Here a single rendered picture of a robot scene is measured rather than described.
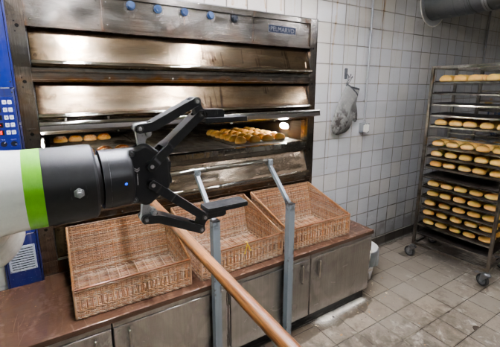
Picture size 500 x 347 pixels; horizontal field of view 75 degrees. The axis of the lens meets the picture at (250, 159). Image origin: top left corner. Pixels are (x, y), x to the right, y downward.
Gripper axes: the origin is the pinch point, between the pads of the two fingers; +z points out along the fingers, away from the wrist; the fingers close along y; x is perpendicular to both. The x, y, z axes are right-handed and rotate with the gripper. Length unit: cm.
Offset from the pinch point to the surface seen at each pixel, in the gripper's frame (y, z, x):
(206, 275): 88, 40, -104
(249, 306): 31.1, 5.3, -4.6
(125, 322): 96, -3, -100
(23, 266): 80, -43, -151
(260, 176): 53, 107, -151
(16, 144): 16, -37, -152
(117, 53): -30, 13, -154
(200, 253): 30.6, 5.3, -28.5
